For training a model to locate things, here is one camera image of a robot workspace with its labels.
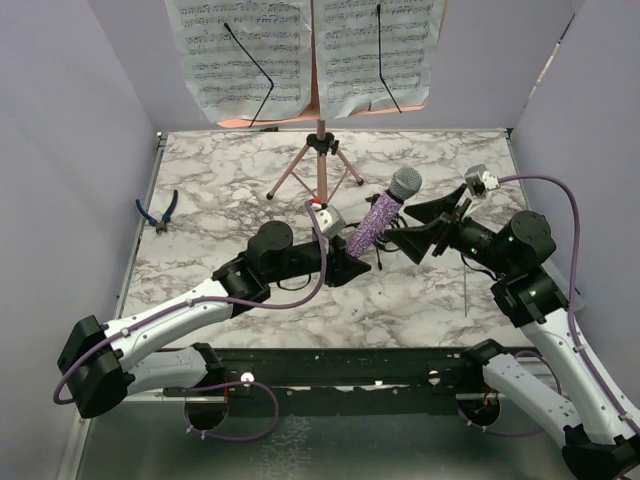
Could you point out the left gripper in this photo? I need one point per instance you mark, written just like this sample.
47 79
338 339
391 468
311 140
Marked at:
341 266

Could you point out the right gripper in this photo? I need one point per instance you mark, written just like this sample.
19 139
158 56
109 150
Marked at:
415 241

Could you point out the purple glitter microphone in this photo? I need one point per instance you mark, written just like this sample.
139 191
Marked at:
405 183

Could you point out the pink music stand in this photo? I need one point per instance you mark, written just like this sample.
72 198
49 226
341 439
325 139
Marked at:
322 142

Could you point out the sheet music page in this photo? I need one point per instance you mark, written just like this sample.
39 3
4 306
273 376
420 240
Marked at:
245 59
374 56

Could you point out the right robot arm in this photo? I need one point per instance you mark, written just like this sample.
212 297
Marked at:
592 421

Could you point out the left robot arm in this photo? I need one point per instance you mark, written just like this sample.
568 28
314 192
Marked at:
103 363

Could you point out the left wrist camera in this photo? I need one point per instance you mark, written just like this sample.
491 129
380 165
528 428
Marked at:
329 219

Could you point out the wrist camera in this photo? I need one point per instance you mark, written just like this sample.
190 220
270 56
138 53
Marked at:
480 184
329 219

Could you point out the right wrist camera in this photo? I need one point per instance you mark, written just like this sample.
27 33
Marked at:
480 184

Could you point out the yellow handled screwdriver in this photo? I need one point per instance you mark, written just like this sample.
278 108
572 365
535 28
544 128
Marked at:
465 291

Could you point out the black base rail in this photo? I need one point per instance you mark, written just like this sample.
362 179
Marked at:
342 381

